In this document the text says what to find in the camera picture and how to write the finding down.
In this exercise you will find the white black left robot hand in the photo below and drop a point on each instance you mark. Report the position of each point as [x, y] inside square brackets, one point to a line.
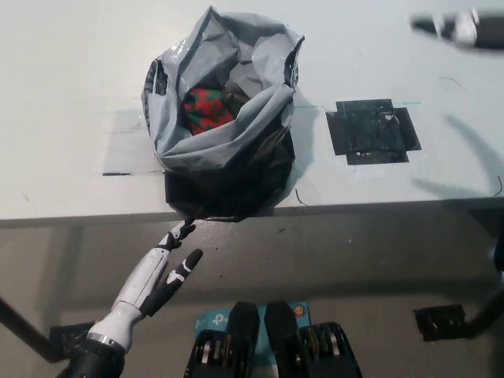
[145, 279]

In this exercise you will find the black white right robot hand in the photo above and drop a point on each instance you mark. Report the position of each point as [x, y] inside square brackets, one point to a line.
[460, 25]

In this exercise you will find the black plastic bag grey inside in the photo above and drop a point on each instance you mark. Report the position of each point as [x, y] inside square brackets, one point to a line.
[236, 157]

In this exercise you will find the red green patterned cloth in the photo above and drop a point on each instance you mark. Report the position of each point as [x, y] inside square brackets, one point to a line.
[204, 110]

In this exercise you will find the black left robot body block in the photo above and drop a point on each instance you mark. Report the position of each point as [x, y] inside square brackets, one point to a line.
[240, 334]

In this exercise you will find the teal router box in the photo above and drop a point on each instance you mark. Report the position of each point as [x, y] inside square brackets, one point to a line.
[204, 325]

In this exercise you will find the black floor foot plate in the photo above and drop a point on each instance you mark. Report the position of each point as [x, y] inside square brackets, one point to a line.
[437, 323]
[63, 334]

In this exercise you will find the black slanted table leg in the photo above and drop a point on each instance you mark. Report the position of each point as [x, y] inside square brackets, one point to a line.
[486, 313]
[25, 327]

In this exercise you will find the grey clear tape patch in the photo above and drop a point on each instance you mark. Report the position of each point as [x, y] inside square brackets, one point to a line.
[126, 145]

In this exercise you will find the black tape patch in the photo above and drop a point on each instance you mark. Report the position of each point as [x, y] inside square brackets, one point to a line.
[370, 130]

